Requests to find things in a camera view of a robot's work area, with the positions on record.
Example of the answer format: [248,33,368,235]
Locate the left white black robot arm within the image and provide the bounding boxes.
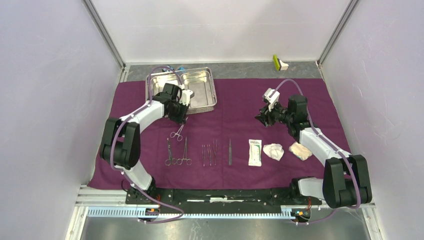
[99,83,195,204]

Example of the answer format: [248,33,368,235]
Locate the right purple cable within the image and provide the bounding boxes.
[266,78,362,226]

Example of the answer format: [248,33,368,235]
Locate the steel scalpel handle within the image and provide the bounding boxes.
[228,139,232,166]
[212,139,218,165]

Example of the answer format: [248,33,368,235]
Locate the white sterile packet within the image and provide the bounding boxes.
[248,139,262,167]

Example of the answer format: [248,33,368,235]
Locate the steel surgical scissors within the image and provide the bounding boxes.
[164,138,177,166]

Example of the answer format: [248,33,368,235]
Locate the metal instrument tray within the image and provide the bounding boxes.
[151,67,217,115]

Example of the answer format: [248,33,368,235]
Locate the white gauze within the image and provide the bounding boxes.
[263,143,284,161]

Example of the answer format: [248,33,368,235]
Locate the purple cable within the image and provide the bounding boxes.
[266,78,362,226]
[110,66,186,225]

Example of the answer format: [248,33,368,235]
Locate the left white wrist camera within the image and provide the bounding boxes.
[179,89,195,107]

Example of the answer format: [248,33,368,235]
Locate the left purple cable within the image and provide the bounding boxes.
[110,66,186,225]

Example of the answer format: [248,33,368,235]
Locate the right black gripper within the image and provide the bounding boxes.
[254,99,293,128]

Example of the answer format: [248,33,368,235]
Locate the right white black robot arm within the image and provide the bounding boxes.
[255,88,373,209]

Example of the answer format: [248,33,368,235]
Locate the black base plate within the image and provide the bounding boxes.
[125,187,323,215]

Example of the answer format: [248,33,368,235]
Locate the purple cloth wrap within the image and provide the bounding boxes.
[88,78,366,190]

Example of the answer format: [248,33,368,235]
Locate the aluminium frame rail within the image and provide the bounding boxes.
[65,185,385,240]

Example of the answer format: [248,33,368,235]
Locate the yellow green white object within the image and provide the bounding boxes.
[272,54,289,71]

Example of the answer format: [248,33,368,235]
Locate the beige gauze roll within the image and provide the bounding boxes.
[288,142,313,161]

